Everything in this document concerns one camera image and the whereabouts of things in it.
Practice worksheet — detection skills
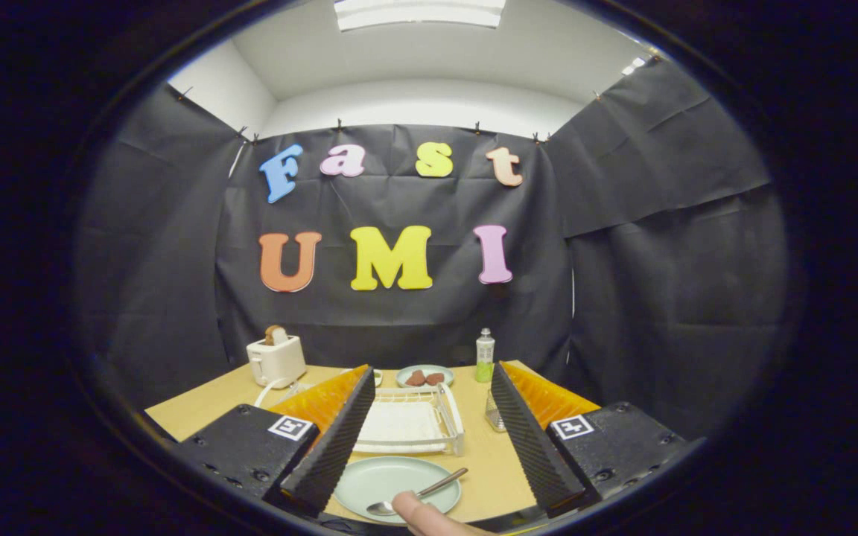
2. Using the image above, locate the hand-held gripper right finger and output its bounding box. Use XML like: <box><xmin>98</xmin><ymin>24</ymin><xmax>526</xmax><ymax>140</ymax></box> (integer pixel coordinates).
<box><xmin>490</xmin><ymin>361</ymin><xmax>687</xmax><ymax>518</ymax></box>

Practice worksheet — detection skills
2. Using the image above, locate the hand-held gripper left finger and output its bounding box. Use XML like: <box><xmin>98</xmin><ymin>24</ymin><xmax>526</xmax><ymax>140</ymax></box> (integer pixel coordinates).
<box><xmin>174</xmin><ymin>364</ymin><xmax>376</xmax><ymax>518</ymax></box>

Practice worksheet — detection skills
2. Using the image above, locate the clear wire basket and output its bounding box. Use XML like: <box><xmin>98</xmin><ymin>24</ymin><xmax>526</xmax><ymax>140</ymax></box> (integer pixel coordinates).
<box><xmin>485</xmin><ymin>389</ymin><xmax>508</xmax><ymax>433</ymax></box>

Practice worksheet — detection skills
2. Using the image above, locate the pale green plate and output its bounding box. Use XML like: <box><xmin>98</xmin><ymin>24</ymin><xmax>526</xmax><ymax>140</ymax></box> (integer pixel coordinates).
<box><xmin>334</xmin><ymin>456</ymin><xmax>463</xmax><ymax>526</ymax></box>

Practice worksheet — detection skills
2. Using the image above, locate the white dish rack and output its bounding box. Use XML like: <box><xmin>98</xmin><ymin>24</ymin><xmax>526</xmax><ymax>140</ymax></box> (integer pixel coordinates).
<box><xmin>254</xmin><ymin>376</ymin><xmax>465</xmax><ymax>457</ymax></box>

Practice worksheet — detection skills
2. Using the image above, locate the metal spoon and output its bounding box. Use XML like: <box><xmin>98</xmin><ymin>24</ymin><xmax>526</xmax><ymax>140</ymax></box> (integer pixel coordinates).
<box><xmin>366</xmin><ymin>468</ymin><xmax>468</xmax><ymax>517</ymax></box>

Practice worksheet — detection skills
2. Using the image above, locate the green plate with sausages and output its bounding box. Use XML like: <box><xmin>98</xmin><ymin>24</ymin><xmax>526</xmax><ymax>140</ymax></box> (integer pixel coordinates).
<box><xmin>396</xmin><ymin>364</ymin><xmax>455</xmax><ymax>389</ymax></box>

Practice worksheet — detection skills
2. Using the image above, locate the green tea bottle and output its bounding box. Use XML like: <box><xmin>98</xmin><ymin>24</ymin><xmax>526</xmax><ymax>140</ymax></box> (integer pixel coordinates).
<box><xmin>475</xmin><ymin>328</ymin><xmax>496</xmax><ymax>383</ymax></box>

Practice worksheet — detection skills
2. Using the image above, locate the white toaster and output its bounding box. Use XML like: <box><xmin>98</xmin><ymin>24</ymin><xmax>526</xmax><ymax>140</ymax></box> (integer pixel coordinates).
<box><xmin>247</xmin><ymin>335</ymin><xmax>308</xmax><ymax>388</ymax></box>

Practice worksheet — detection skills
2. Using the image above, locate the black backdrop cloth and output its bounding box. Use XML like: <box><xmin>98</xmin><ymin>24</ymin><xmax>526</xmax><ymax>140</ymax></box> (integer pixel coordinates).
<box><xmin>75</xmin><ymin>56</ymin><xmax>787</xmax><ymax>440</ymax></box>

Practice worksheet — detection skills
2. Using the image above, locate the ceiling light panel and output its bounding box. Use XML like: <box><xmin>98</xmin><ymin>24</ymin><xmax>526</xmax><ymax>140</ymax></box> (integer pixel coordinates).
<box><xmin>334</xmin><ymin>0</ymin><xmax>506</xmax><ymax>31</ymax></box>

